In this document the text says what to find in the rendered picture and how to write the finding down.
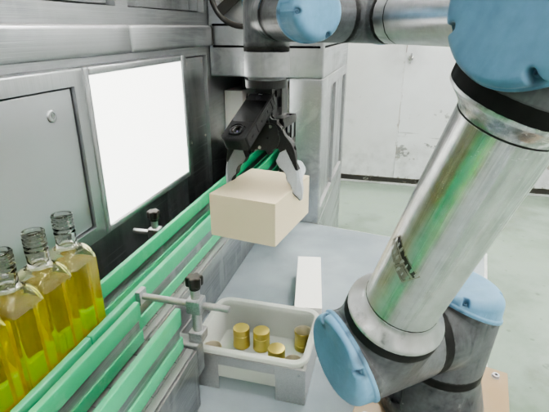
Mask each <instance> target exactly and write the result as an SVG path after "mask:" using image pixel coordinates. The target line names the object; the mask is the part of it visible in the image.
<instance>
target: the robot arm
mask: <svg viewBox="0 0 549 412"><path fill-rule="evenodd" d="M241 2H242V7H243V46H244V48H243V50H244V58H243V63H244V75H245V76H246V77H247V78H246V79H245V87H247V88H252V89H256V94H249V95H248V97H247V99H246V100H245V102H244V103H243V104H242V105H241V107H240V108H239V110H238V112H237V113H236V115H235V116H234V117H233V119H232V120H231V122H230V124H229V125H228V127H227V128H226V130H225V131H224V132H223V134H222V135H221V138H222V140H223V141H224V143H225V147H226V149H228V152H227V159H226V161H227V164H226V183H228V182H229V181H233V180H234V179H235V178H236V176H237V174H238V173H239V172H240V168H241V166H242V165H243V163H245V162H246V161H247V160H248V158H249V153H248V151H249V150H250V149H251V152H252V153H253V152H255V151H257V150H265V151H266V153H267V154H268V155H269V154H271V153H273V150H274V149H279V155H278V158H277V159H276V163H277V164H278V166H279V168H280V169H282V170H283V171H284V173H285V175H286V179H287V182H288V183H289V184H290V186H291V188H292V193H293V194H294V195H295V196H296V197H297V198H298V199H299V200H302V199H303V191H304V186H303V179H302V178H303V177H304V174H305V172H306V167H305V165H304V163H303V162H302V161H300V160H297V148H296V145H295V142H296V123H297V114H294V113H289V112H288V78H287V77H288V76H289V72H290V42H297V43H304V44H311V43H371V44H376V45H386V44H400V45H418V46H436V47H450V50H451V52H452V54H453V58H454V60H455V61H456V63H455V65H454V67H453V69H452V72H451V74H450V78H449V79H450V82H451V84H452V86H453V90H454V91H455V93H456V95H457V104H456V106H455V108H454V110H453V112H452V114H451V116H450V118H449V121H448V123H447V125H446V127H445V129H444V131H443V133H442V135H441V137H440V139H439V141H438V143H437V145H436V147H435V149H434V151H433V153H432V155H431V157H430V159H429V161H428V163H427V165H426V167H425V169H424V171H423V173H422V175H421V177H420V179H419V181H418V183H417V185H416V187H415V189H414V191H413V193H412V195H411V197H410V199H409V201H408V203H407V205H406V207H405V209H404V211H403V213H402V215H401V217H400V219H399V221H398V223H397V225H396V227H395V229H394V231H393V233H392V235H391V238H390V240H389V242H388V244H387V246H386V248H385V250H384V252H383V254H382V256H381V258H380V260H379V262H378V264H377V266H376V268H375V270H374V272H373V273H369V274H367V275H363V276H361V277H360V278H358V279H357V281H356V282H354V284H353V285H352V286H351V288H350V291H349V293H348V294H347V296H346V300H345V301H344V303H343V305H342V306H341V307H339V308H337V309H334V310H332V309H328V310H326V312H324V313H322V314H320V315H318V316H317V318H316V319H315V323H314V328H313V335H314V343H315V350H316V352H317V356H318V358H319V363H320V364H321V367H322V369H323V371H324V374H325V376H326V377H327V379H328V381H329V383H330V384H331V386H332V387H333V389H334V390H335V392H336V393H337V394H338V396H339V397H340V398H341V399H343V400H345V401H346V402H347V403H349V404H350V405H354V406H362V405H367V404H369V403H372V402H374V403H378V402H379V401H380V399H381V402H382V406H383V408H384V410H385V412H484V402H483V393H482V385H481V380H482V378H483V375H484V371H485V368H486V365H487V363H488V360H489V356H490V353H491V351H492V349H493V345H494V342H495V339H496V337H497V334H498V330H499V327H500V325H502V323H503V318H502V317H503V313H504V311H505V307H506V301H505V299H504V297H503V294H502V292H501V291H500V290H499V288H498V287H497V286H496V285H495V284H493V283H492V282H491V281H489V280H487V279H486V278H484V277H483V276H482V275H479V274H477V273H475V272H474V271H473V270H475V268H476V267H477V265H478V264H479V263H480V261H481V259H482V258H483V257H484V255H485V254H486V253H487V252H488V250H489V248H490V247H491V246H492V244H493V242H494V241H495V240H496V238H497V237H498V236H499V235H500V233H501V232H502V230H503V229H504V227H505V226H506V224H507V223H508V222H509V221H510V219H511V217H512V216H513V215H514V213H515V212H516V210H517V209H518V207H519V206H520V205H521V204H522V202H523V201H524V199H525V198H526V196H527V195H528V193H529V192H530V191H531V190H532V188H533V187H534V185H535V184H536V182H537V181H538V179H539V178H540V176H541V175H542V174H543V173H544V171H545V170H546V169H547V167H548V165H549V0H242V1H241ZM292 123H294V134H293V137H292ZM288 126H290V132H288Z"/></svg>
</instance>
